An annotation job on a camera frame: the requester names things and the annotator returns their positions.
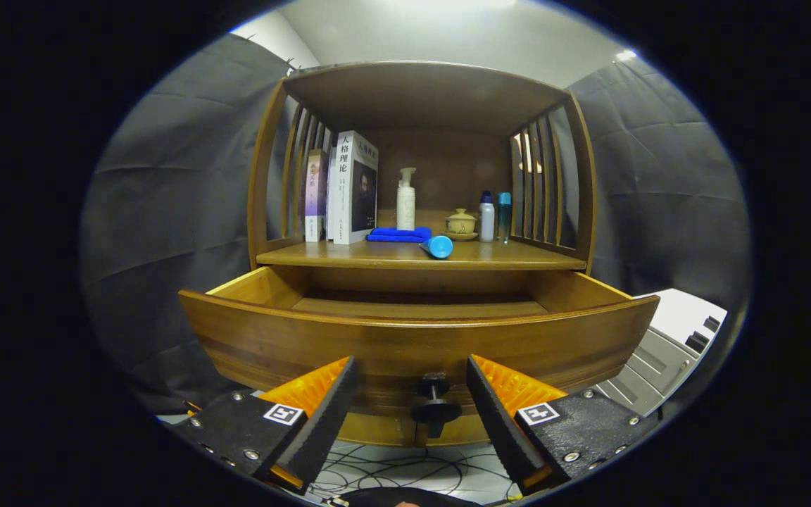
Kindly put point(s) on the wooden cabinet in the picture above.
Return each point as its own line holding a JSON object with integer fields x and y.
{"x": 419, "y": 91}

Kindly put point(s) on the yellow saucer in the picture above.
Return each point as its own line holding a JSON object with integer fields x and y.
{"x": 461, "y": 236}

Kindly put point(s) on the white bottle dark blue cap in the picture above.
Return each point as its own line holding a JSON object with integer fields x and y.
{"x": 486, "y": 222}

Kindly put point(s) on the blue folded cloth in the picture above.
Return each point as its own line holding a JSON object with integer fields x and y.
{"x": 395, "y": 234}

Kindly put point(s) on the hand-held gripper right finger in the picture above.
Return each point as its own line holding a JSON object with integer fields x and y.
{"x": 500, "y": 429}

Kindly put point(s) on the wooden drawer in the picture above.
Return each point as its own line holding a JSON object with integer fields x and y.
{"x": 405, "y": 345}

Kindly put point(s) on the black drawer knob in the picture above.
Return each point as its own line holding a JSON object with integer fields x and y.
{"x": 436, "y": 410}

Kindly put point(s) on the white pump bottle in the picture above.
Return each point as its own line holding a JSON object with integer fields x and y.
{"x": 406, "y": 208}

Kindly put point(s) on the yellow lidded teacup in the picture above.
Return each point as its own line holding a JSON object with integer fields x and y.
{"x": 461, "y": 223}

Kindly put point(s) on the thin white book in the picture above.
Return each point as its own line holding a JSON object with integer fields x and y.
{"x": 330, "y": 204}

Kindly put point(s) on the teal bottle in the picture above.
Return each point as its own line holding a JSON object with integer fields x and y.
{"x": 503, "y": 218}

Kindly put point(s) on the thick white book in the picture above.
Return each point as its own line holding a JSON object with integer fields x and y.
{"x": 356, "y": 190}

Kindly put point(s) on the blue white cosmetic tube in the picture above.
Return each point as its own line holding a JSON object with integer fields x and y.
{"x": 439, "y": 247}

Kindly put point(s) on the white grey drawer unit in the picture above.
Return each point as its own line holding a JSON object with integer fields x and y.
{"x": 673, "y": 317}

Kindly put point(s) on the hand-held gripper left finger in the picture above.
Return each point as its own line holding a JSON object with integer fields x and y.
{"x": 324, "y": 422}

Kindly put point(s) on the purple book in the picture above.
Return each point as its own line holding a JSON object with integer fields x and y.
{"x": 315, "y": 197}

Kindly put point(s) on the wooden countertop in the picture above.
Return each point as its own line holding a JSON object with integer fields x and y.
{"x": 490, "y": 255}

